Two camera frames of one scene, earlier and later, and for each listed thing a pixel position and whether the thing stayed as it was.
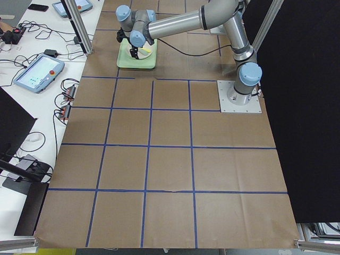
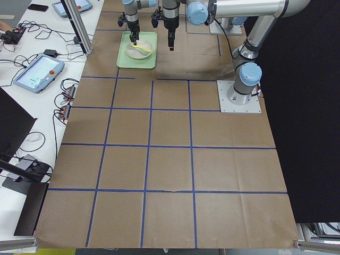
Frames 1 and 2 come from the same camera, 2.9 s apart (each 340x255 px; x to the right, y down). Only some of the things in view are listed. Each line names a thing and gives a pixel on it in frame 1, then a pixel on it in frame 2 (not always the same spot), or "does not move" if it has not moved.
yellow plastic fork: [149, 51] does not move
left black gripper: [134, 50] -> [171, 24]
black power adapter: [51, 52] does not move
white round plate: [142, 53] does not move
